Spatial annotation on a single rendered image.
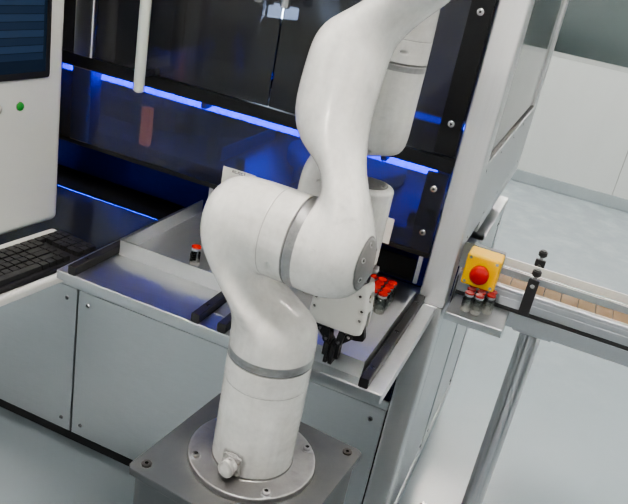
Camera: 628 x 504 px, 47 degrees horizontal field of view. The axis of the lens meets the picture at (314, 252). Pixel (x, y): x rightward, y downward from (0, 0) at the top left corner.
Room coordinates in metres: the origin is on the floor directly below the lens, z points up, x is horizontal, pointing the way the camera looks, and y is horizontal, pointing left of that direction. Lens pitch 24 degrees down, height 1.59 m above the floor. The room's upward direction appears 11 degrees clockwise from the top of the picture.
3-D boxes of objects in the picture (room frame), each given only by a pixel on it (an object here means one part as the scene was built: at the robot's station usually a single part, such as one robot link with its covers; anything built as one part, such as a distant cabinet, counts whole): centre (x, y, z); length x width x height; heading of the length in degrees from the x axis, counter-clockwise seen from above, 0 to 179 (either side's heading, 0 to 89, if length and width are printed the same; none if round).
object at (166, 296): (1.41, 0.09, 0.87); 0.70 x 0.48 x 0.02; 72
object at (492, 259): (1.46, -0.36, 0.99); 0.08 x 0.07 x 0.07; 162
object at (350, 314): (1.12, -0.06, 1.03); 0.10 x 0.08 x 0.11; 72
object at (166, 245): (1.53, 0.23, 0.90); 0.34 x 0.26 x 0.04; 162
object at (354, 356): (1.31, -0.06, 0.90); 0.34 x 0.26 x 0.04; 162
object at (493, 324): (1.49, -0.39, 0.87); 0.14 x 0.13 x 0.02; 162
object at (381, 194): (1.12, -0.06, 1.17); 0.09 x 0.08 x 0.13; 69
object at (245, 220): (0.88, 0.06, 1.16); 0.19 x 0.12 x 0.24; 69
